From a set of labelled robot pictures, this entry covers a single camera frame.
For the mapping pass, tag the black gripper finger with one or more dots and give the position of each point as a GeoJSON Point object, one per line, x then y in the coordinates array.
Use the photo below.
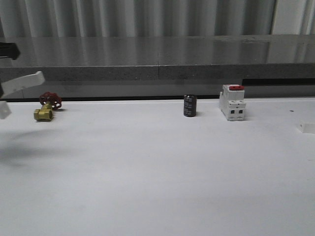
{"type": "Point", "coordinates": [9, 50]}

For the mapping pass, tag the brass valve red handwheel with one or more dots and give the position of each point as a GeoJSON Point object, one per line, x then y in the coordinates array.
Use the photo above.
{"type": "Point", "coordinates": [50, 102]}

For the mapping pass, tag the black cylindrical capacitor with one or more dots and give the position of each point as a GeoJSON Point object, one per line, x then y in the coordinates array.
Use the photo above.
{"type": "Point", "coordinates": [190, 102]}

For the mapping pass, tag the grey stone ledge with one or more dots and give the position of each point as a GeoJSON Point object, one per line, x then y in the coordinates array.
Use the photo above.
{"type": "Point", "coordinates": [246, 59]}

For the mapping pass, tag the white circuit breaker red switch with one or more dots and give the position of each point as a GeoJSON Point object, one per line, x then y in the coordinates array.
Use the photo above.
{"type": "Point", "coordinates": [232, 102]}

